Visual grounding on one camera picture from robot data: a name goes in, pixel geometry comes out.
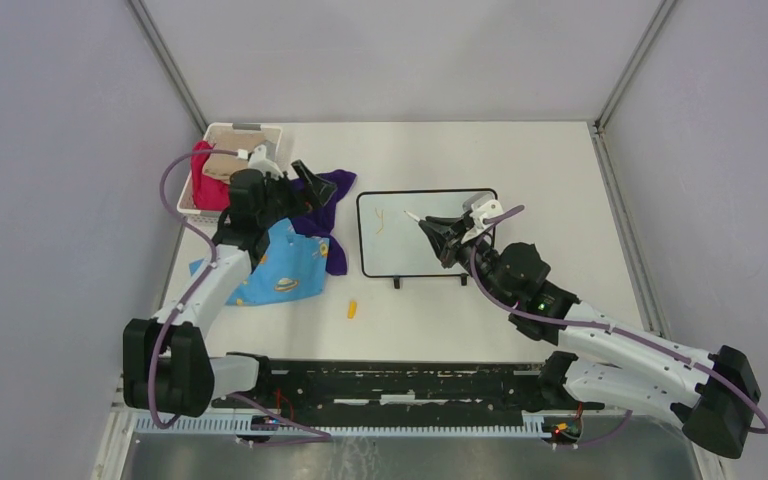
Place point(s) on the white plastic basket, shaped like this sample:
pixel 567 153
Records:
pixel 184 205

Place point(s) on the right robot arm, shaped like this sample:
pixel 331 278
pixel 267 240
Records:
pixel 712 397

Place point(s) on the white orange marker pen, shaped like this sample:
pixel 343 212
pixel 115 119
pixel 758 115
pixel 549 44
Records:
pixel 413 216

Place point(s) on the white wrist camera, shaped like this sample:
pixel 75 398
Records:
pixel 262 158
pixel 480 209

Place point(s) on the red cloth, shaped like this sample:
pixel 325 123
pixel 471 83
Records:
pixel 208 193

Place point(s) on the beige cloth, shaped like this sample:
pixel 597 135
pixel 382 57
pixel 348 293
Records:
pixel 221 167

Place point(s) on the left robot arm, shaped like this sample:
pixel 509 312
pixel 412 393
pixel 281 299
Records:
pixel 167 370

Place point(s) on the white slotted cable duct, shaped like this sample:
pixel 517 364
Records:
pixel 243 423

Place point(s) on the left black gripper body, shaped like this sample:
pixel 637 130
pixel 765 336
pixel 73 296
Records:
pixel 283 201

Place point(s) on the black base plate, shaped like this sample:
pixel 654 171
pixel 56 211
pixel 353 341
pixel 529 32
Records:
pixel 337 393

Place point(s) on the black framed whiteboard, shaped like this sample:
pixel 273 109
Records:
pixel 391 243

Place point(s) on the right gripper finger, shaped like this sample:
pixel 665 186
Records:
pixel 435 223
pixel 444 241

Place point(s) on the purple cloth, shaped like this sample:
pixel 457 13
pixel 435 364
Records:
pixel 321 222

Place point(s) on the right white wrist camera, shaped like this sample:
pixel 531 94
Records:
pixel 480 209

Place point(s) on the blue patterned cloth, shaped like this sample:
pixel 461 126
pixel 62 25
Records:
pixel 293 268

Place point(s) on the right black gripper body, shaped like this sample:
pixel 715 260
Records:
pixel 474 247

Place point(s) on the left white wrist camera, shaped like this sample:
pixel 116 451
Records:
pixel 262 158

